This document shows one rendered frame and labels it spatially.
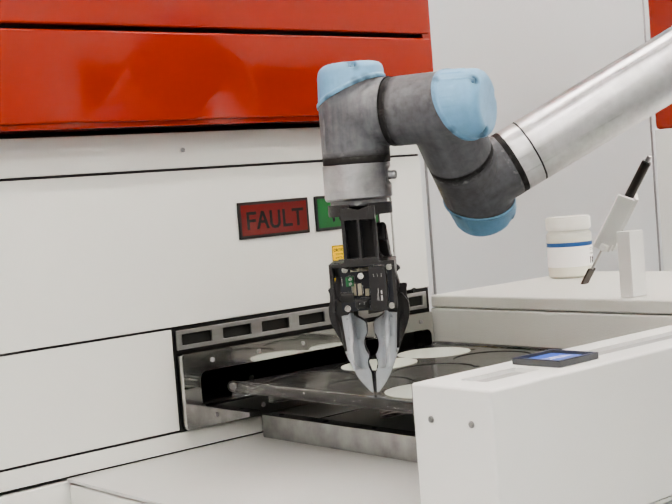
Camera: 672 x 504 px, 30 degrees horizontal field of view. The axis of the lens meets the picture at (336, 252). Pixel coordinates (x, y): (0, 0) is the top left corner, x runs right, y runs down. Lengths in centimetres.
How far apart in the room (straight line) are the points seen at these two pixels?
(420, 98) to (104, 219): 43
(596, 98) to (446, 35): 267
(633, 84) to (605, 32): 327
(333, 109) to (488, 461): 47
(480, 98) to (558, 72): 317
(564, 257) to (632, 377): 81
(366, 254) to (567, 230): 67
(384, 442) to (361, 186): 31
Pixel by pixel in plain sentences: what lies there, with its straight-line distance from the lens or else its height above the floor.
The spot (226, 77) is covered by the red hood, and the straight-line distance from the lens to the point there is 158.
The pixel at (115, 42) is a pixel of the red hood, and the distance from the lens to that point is 150.
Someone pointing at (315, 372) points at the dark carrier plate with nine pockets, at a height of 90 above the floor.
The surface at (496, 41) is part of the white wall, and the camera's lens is 425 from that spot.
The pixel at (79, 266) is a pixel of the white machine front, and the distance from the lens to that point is 151.
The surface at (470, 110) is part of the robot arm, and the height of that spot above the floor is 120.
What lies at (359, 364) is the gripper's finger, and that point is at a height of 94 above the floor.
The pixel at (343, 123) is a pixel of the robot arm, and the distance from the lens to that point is 135.
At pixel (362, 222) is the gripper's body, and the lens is 136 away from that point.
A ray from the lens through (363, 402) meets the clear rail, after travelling 139.
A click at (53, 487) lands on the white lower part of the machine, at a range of 152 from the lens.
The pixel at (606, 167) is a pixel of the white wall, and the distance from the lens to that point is 464.
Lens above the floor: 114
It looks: 3 degrees down
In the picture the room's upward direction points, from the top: 4 degrees counter-clockwise
